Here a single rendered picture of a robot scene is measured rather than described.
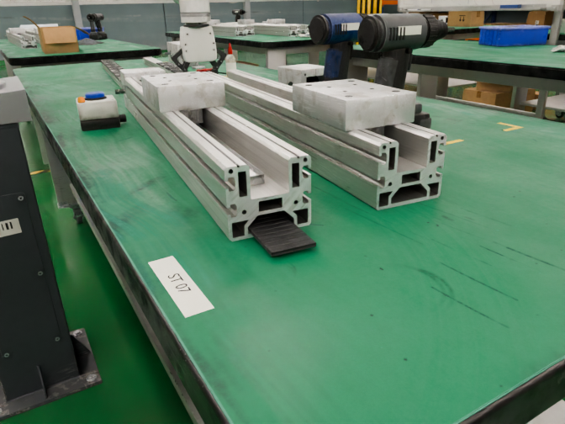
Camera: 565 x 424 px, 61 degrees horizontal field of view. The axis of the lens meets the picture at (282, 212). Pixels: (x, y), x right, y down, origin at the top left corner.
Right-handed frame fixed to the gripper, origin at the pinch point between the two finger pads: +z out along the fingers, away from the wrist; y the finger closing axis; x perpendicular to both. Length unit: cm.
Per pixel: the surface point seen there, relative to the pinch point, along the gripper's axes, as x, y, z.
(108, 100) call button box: 35.3, 29.6, -2.0
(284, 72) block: 31.9, -13.3, -4.3
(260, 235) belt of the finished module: 101, 21, 3
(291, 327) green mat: 116, 24, 4
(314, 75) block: 38.0, -18.6, -3.9
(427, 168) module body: 100, -2, 0
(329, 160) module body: 87, 5, 1
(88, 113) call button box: 35.5, 34.1, 0.4
